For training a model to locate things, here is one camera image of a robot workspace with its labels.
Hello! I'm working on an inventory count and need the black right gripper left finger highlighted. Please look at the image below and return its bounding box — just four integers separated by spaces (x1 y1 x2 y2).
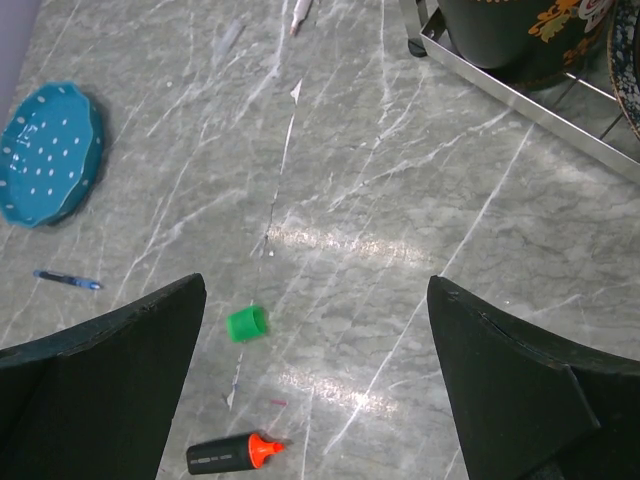
1 273 207 479

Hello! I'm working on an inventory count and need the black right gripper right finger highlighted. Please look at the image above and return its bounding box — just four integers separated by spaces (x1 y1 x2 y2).
427 276 639 479

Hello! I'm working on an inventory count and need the black orange highlighter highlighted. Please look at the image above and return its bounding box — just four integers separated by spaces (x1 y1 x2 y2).
186 432 286 475

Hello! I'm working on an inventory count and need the white pink acrylic marker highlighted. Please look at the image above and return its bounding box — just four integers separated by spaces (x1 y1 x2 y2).
290 0 312 36

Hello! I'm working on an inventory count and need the blue ballpoint pen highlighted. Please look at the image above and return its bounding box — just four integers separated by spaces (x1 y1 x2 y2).
33 270 102 290

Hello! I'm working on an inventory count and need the green pen cap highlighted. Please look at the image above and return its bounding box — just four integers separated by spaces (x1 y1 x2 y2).
226 305 267 343

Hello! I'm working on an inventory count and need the teal polka dot plate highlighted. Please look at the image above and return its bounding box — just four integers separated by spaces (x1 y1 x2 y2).
1 82 105 229

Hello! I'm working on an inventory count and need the steel dish rack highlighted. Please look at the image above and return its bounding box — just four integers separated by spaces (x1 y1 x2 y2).
399 1 639 183

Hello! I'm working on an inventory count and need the black floral mug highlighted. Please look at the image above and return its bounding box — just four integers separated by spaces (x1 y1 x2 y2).
438 0 614 72

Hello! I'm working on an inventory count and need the blue speckled plate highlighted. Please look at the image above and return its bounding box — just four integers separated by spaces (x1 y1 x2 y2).
607 1 639 137

